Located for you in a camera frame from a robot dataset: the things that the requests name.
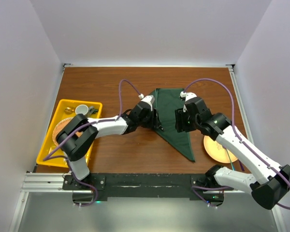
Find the green cloth napkin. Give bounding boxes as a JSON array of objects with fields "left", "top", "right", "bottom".
[{"left": 150, "top": 88, "right": 195, "bottom": 162}]

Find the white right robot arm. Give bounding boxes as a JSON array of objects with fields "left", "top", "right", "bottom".
[{"left": 175, "top": 92, "right": 290, "bottom": 210}]

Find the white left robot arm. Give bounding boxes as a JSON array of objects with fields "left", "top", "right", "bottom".
[{"left": 56, "top": 101, "right": 164, "bottom": 189}]

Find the round wooden plate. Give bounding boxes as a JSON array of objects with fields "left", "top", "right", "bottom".
[{"left": 203, "top": 136, "right": 238, "bottom": 163}]

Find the green grey tool in tray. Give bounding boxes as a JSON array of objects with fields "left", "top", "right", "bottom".
[{"left": 88, "top": 106, "right": 99, "bottom": 116}]

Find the white cup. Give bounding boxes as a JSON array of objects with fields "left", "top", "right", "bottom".
[{"left": 75, "top": 104, "right": 89, "bottom": 116}]

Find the woven round coaster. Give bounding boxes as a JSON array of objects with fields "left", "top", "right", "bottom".
[{"left": 52, "top": 117, "right": 72, "bottom": 146}]

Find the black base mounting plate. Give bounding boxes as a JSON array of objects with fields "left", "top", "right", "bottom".
[{"left": 62, "top": 173, "right": 225, "bottom": 206}]

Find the yellow plastic tray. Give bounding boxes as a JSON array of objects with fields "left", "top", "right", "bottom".
[{"left": 36, "top": 99, "right": 103, "bottom": 169}]

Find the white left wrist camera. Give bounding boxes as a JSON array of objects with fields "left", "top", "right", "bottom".
[{"left": 138, "top": 94, "right": 155, "bottom": 107}]

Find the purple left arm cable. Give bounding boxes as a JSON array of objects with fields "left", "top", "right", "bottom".
[{"left": 43, "top": 79, "right": 143, "bottom": 207}]

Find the aluminium frame rail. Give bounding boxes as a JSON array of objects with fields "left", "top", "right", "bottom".
[{"left": 8, "top": 166, "right": 71, "bottom": 232}]

